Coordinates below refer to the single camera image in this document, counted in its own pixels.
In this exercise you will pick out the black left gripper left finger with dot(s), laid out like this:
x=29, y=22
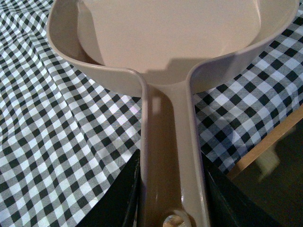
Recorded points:
x=118, y=206

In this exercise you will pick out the black white checkered tablecloth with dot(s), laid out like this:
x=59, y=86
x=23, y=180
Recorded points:
x=64, y=139

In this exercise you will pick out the beige plastic dustpan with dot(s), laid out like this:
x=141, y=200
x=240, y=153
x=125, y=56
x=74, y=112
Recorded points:
x=164, y=51

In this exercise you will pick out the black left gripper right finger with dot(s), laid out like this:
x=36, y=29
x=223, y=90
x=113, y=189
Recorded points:
x=229, y=206

